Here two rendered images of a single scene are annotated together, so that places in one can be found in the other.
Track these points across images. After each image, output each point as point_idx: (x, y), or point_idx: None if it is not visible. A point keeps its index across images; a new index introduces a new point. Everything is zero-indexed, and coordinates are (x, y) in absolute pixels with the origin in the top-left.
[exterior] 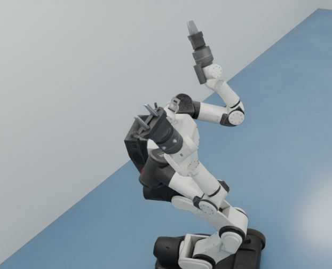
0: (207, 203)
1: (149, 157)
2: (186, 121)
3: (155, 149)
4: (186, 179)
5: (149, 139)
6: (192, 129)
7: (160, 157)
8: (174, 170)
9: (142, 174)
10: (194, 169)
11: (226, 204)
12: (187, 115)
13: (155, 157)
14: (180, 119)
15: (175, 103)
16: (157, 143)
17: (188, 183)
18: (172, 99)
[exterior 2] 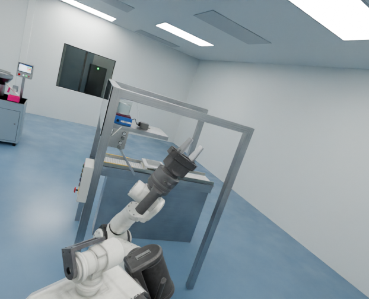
0: (127, 229)
1: (162, 252)
2: (54, 285)
3: (148, 260)
4: (131, 244)
5: (139, 293)
6: (54, 282)
7: (150, 248)
8: (139, 247)
9: (170, 278)
10: (138, 203)
11: None
12: (35, 294)
13: (158, 245)
14: (57, 293)
15: (75, 251)
16: (177, 177)
17: (131, 242)
18: (79, 246)
